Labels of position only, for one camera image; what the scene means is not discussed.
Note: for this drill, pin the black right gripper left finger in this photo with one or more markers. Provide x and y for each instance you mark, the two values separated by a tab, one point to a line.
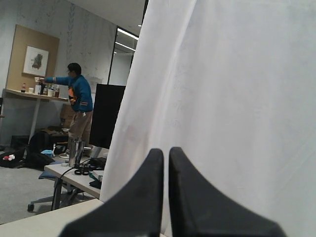
134	211

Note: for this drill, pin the framed wall picture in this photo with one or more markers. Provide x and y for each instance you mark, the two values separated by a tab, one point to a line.
36	61

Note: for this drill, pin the white backdrop curtain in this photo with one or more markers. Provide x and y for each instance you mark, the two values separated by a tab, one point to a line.
233	83

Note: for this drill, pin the shiny metal tumbler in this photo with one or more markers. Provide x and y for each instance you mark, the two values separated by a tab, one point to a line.
76	149

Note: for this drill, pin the black bag on floor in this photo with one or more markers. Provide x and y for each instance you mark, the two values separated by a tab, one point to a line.
35	159

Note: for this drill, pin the office chair base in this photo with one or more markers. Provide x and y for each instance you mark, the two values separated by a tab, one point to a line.
67	198

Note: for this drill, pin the grey side table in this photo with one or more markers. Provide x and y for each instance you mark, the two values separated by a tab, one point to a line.
67	174

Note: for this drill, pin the person in blue jacket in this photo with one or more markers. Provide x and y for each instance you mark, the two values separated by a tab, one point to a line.
80	98

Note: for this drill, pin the stacked cardboard boxes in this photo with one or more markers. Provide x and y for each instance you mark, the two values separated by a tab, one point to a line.
66	116

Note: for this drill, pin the black monitor screen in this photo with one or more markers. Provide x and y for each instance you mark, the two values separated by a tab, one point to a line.
107	103

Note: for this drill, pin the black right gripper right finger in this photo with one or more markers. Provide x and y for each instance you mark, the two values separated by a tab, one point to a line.
198	209

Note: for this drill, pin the wooden wall shelf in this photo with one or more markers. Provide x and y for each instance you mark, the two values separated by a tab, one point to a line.
38	99

